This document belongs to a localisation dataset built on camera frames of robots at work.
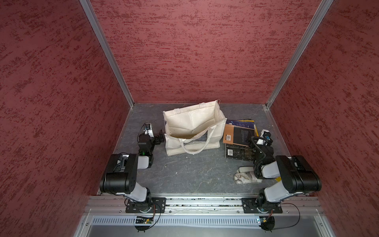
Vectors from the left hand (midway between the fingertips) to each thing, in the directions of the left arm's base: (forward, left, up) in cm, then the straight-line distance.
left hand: (154, 132), depth 94 cm
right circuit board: (-47, -64, -11) cm, 80 cm away
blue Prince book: (+11, -65, -4) cm, 66 cm away
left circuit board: (-46, -1, -10) cm, 47 cm away
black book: (-12, -54, -2) cm, 55 cm away
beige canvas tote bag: (0, -28, +6) cm, 28 cm away
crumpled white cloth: (-25, -56, -5) cm, 61 cm away
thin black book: (0, -52, -1) cm, 52 cm away
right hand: (-2, -64, +4) cm, 65 cm away
